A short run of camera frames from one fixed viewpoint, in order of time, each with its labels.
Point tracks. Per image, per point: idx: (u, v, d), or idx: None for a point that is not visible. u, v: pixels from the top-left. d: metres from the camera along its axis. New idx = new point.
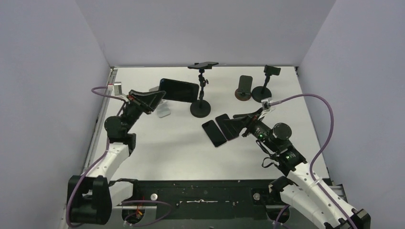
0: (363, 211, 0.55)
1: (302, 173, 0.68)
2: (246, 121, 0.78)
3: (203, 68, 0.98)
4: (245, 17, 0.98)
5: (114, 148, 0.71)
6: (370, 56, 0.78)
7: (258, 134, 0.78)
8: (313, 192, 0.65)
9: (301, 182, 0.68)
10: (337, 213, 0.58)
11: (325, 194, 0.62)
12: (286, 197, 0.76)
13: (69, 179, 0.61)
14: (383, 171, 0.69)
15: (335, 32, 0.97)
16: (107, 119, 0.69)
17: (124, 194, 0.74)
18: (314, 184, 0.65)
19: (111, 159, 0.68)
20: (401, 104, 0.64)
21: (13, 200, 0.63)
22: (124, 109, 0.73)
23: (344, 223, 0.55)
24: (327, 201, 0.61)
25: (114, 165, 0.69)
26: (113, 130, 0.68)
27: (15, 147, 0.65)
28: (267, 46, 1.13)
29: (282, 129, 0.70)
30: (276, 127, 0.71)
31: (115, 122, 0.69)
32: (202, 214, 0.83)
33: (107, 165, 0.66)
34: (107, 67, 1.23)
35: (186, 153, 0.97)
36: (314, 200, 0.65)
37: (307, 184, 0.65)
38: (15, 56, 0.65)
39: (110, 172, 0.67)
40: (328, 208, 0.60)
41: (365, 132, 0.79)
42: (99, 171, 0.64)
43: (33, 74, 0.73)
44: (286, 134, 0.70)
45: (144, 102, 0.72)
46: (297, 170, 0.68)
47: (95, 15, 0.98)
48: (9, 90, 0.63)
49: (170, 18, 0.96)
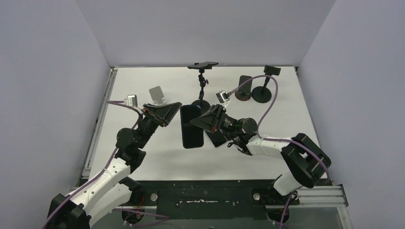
0: (301, 134, 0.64)
1: (254, 140, 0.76)
2: (216, 114, 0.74)
3: (204, 68, 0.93)
4: (242, 17, 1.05)
5: (113, 169, 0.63)
6: (363, 55, 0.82)
7: (228, 125, 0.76)
8: (263, 147, 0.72)
9: (256, 148, 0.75)
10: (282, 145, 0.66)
11: (271, 140, 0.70)
12: (279, 185, 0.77)
13: (55, 197, 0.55)
14: (379, 171, 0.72)
15: (330, 33, 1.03)
16: (122, 129, 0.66)
17: (119, 202, 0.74)
18: (261, 140, 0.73)
19: (104, 182, 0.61)
20: (397, 100, 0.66)
21: (16, 206, 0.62)
22: (140, 123, 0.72)
23: (287, 147, 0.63)
24: (273, 143, 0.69)
25: (105, 190, 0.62)
26: (124, 140, 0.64)
27: (22, 147, 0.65)
28: (264, 45, 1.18)
29: (250, 124, 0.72)
30: (245, 125, 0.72)
31: (129, 134, 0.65)
32: (202, 214, 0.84)
33: (95, 190, 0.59)
34: (107, 68, 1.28)
35: (188, 154, 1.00)
36: (271, 153, 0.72)
37: (259, 145, 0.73)
38: (30, 60, 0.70)
39: (97, 198, 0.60)
40: (275, 147, 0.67)
41: (359, 130, 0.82)
42: (84, 197, 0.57)
43: (47, 80, 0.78)
44: (253, 129, 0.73)
45: (158, 114, 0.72)
46: (251, 141, 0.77)
47: (98, 15, 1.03)
48: (19, 89, 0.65)
49: (169, 17, 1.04)
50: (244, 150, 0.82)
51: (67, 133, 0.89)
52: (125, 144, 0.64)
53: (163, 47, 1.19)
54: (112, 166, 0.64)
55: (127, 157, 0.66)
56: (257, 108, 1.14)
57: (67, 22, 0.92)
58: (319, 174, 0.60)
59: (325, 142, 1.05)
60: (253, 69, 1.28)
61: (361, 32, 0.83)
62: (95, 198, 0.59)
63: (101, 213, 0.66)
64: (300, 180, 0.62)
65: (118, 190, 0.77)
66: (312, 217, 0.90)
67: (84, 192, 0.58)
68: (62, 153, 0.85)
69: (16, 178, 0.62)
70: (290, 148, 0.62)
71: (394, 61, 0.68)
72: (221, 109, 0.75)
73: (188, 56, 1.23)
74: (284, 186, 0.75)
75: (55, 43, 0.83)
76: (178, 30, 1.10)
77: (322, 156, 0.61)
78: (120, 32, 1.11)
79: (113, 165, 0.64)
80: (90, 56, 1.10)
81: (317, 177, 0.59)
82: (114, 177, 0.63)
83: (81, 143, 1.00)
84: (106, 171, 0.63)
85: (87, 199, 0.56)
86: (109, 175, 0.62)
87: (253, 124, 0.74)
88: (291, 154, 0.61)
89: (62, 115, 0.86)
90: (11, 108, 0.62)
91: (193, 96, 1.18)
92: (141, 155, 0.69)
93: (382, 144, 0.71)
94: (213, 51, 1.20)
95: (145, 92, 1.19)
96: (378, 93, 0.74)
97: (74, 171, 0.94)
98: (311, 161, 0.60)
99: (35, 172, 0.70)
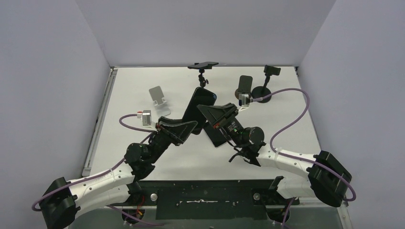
0: (323, 153, 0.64)
1: (266, 152, 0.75)
2: (226, 112, 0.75)
3: (204, 68, 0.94)
4: (242, 16, 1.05)
5: (118, 173, 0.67)
6: (364, 54, 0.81)
7: (232, 129, 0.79)
8: (279, 162, 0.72)
9: (269, 161, 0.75)
10: (305, 165, 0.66)
11: (288, 157, 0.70)
12: (282, 191, 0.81)
13: (58, 179, 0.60)
14: (380, 171, 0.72)
15: (330, 33, 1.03)
16: (132, 143, 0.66)
17: (115, 200, 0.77)
18: (277, 155, 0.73)
19: (104, 182, 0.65)
20: (397, 99, 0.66)
21: (14, 206, 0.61)
22: (153, 140, 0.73)
23: (312, 168, 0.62)
24: (293, 161, 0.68)
25: (102, 190, 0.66)
26: (134, 156, 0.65)
27: (21, 145, 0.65)
28: (265, 45, 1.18)
29: (257, 136, 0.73)
30: (252, 134, 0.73)
31: (137, 150, 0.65)
32: (202, 214, 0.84)
33: (93, 187, 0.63)
34: (107, 67, 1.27)
35: (188, 153, 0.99)
36: (285, 168, 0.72)
37: (272, 159, 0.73)
38: (30, 60, 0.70)
39: (91, 195, 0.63)
40: (296, 166, 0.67)
41: (360, 130, 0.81)
42: (81, 190, 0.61)
43: (47, 80, 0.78)
44: (261, 139, 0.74)
45: (174, 132, 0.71)
46: (261, 154, 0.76)
47: (97, 14, 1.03)
48: (19, 88, 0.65)
49: (169, 16, 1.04)
50: (251, 161, 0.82)
51: (67, 133, 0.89)
52: (133, 160, 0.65)
53: (164, 47, 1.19)
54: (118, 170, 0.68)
55: (135, 168, 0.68)
56: (257, 108, 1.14)
57: (67, 21, 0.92)
58: (344, 192, 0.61)
59: (325, 142, 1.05)
60: (253, 69, 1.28)
61: (361, 32, 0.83)
62: (89, 194, 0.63)
63: (91, 207, 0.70)
64: (325, 199, 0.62)
65: (117, 190, 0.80)
66: (312, 218, 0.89)
67: (83, 186, 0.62)
68: (61, 153, 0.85)
69: (16, 177, 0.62)
70: (316, 169, 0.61)
71: (394, 60, 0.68)
72: (233, 110, 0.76)
73: (188, 56, 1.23)
74: (289, 192, 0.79)
75: (55, 42, 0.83)
76: (178, 30, 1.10)
77: (342, 173, 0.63)
78: (120, 32, 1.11)
79: (119, 169, 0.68)
80: (90, 55, 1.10)
81: (343, 195, 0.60)
82: (116, 181, 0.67)
83: (80, 143, 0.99)
84: (111, 172, 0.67)
85: (82, 193, 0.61)
86: (111, 177, 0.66)
87: (260, 133, 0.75)
88: (318, 175, 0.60)
89: (62, 113, 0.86)
90: (11, 106, 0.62)
91: None
92: (148, 171, 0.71)
93: (382, 143, 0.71)
94: (213, 50, 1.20)
95: (145, 92, 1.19)
96: (378, 92, 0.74)
97: (74, 171, 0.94)
98: (333, 179, 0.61)
99: (33, 171, 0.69)
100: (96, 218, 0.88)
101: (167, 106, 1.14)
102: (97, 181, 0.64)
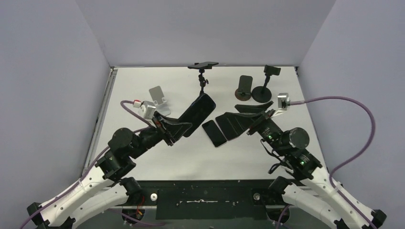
0: (381, 213, 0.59)
1: (320, 179, 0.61)
2: (253, 121, 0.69)
3: (204, 68, 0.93)
4: (242, 16, 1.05)
5: (88, 182, 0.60)
6: (364, 54, 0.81)
7: (267, 135, 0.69)
8: (331, 199, 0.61)
9: (320, 190, 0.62)
10: (359, 219, 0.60)
11: (345, 201, 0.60)
12: (289, 199, 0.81)
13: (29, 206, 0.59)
14: (379, 171, 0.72)
15: (330, 33, 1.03)
16: (122, 128, 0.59)
17: (112, 203, 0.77)
18: (335, 192, 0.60)
19: (76, 197, 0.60)
20: (396, 99, 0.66)
21: (14, 206, 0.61)
22: (143, 133, 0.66)
23: None
24: (350, 209, 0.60)
25: (79, 202, 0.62)
26: (119, 141, 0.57)
27: (21, 145, 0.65)
28: (265, 45, 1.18)
29: (299, 138, 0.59)
30: (292, 135, 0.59)
31: (126, 137, 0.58)
32: (201, 214, 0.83)
33: (64, 206, 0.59)
34: (107, 67, 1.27)
35: (188, 153, 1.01)
36: (331, 204, 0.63)
37: (327, 193, 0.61)
38: (30, 59, 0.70)
39: (69, 210, 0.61)
40: (350, 214, 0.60)
41: (360, 130, 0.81)
42: (53, 212, 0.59)
43: (47, 80, 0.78)
44: (303, 142, 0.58)
45: (169, 131, 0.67)
46: (315, 177, 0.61)
47: (97, 14, 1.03)
48: (19, 88, 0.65)
49: (169, 16, 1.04)
50: (297, 173, 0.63)
51: (67, 133, 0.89)
52: (121, 143, 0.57)
53: (164, 48, 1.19)
54: (89, 178, 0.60)
55: (113, 164, 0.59)
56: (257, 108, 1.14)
57: (67, 21, 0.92)
58: None
59: (324, 143, 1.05)
60: (253, 69, 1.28)
61: (361, 32, 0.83)
62: (65, 212, 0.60)
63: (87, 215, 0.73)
64: None
65: (113, 193, 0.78)
66: (312, 218, 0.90)
67: (54, 207, 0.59)
68: (61, 153, 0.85)
69: (16, 177, 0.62)
70: None
71: (393, 60, 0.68)
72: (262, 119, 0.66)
73: (188, 56, 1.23)
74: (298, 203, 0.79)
75: (55, 43, 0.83)
76: (178, 30, 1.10)
77: None
78: (120, 32, 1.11)
79: (90, 177, 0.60)
80: (90, 56, 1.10)
81: None
82: (88, 191, 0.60)
83: (80, 143, 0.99)
84: (80, 184, 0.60)
85: (54, 215, 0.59)
86: (81, 190, 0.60)
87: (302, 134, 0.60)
88: None
89: (61, 113, 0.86)
90: (12, 106, 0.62)
91: (194, 96, 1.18)
92: (124, 170, 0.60)
93: (381, 144, 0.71)
94: (212, 51, 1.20)
95: (145, 92, 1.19)
96: (378, 92, 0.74)
97: (74, 171, 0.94)
98: None
99: (33, 171, 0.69)
100: (97, 218, 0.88)
101: (167, 106, 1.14)
102: (68, 197, 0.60)
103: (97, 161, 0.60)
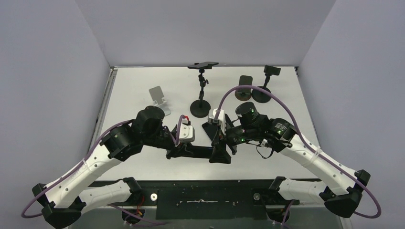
0: (365, 173, 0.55)
1: (298, 146, 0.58)
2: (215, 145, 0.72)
3: (204, 68, 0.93)
4: (242, 16, 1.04)
5: (93, 161, 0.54)
6: (364, 54, 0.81)
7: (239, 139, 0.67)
8: (312, 165, 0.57)
9: (300, 158, 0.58)
10: (345, 182, 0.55)
11: (327, 164, 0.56)
12: (285, 193, 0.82)
13: (34, 187, 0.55)
14: (379, 171, 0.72)
15: (330, 33, 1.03)
16: (154, 106, 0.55)
17: (115, 199, 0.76)
18: (315, 157, 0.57)
19: (80, 177, 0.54)
20: (395, 99, 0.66)
21: (14, 205, 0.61)
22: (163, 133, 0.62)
23: (352, 191, 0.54)
24: (332, 172, 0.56)
25: (87, 182, 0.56)
26: (149, 115, 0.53)
27: (21, 145, 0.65)
28: (265, 44, 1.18)
29: (245, 107, 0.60)
30: (238, 109, 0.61)
31: (155, 114, 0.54)
32: (202, 214, 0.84)
33: (69, 187, 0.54)
34: (107, 67, 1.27)
35: None
36: (314, 171, 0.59)
37: (308, 158, 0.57)
38: (29, 59, 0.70)
39: (76, 192, 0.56)
40: (334, 179, 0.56)
41: (359, 130, 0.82)
42: (58, 193, 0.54)
43: (47, 80, 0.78)
44: (250, 107, 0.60)
45: (177, 151, 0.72)
46: (293, 145, 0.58)
47: (97, 14, 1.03)
48: (19, 87, 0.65)
49: (169, 16, 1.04)
50: (276, 144, 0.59)
51: (67, 132, 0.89)
52: (153, 118, 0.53)
53: (163, 48, 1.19)
54: (93, 158, 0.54)
55: (121, 143, 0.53)
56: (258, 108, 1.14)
57: (67, 22, 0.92)
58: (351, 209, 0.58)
59: (325, 143, 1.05)
60: (252, 69, 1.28)
61: (361, 32, 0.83)
62: (71, 193, 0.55)
63: (94, 204, 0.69)
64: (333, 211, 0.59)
65: (119, 188, 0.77)
66: (312, 218, 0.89)
67: (58, 189, 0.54)
68: (61, 152, 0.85)
69: (16, 176, 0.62)
70: (354, 192, 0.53)
71: (392, 60, 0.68)
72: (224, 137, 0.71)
73: (188, 56, 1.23)
74: (293, 193, 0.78)
75: (55, 43, 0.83)
76: (178, 29, 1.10)
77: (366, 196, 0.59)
78: (120, 32, 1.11)
79: (94, 157, 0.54)
80: (90, 55, 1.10)
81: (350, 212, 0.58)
82: (94, 171, 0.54)
83: (80, 143, 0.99)
84: (85, 164, 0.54)
85: (59, 197, 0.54)
86: (86, 170, 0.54)
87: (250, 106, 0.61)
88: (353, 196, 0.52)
89: (61, 113, 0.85)
90: (12, 106, 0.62)
91: (193, 96, 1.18)
92: (132, 149, 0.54)
93: (379, 143, 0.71)
94: (212, 51, 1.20)
95: (145, 93, 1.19)
96: (377, 93, 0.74)
97: None
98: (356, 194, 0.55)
99: (32, 171, 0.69)
100: (96, 218, 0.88)
101: (167, 106, 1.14)
102: (72, 178, 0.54)
103: (101, 139, 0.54)
